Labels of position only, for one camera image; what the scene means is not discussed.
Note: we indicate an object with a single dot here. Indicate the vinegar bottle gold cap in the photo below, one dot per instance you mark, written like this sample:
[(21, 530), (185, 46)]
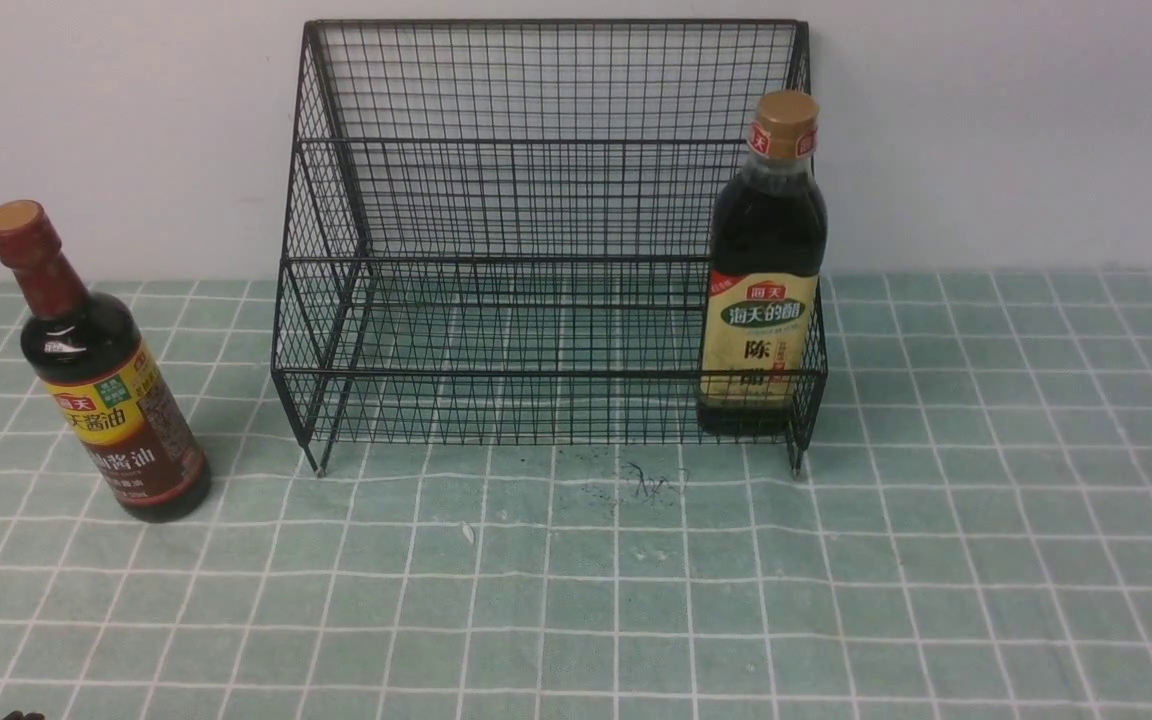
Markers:
[(768, 238)]

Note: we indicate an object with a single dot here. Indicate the small black object at edge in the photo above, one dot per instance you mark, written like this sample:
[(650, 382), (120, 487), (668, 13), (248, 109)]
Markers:
[(23, 715)]

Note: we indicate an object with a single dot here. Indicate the soy sauce bottle red cap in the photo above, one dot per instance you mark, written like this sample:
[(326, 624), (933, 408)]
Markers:
[(90, 356)]

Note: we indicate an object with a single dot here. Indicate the black wire mesh shelf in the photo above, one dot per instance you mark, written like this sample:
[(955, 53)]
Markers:
[(497, 230)]

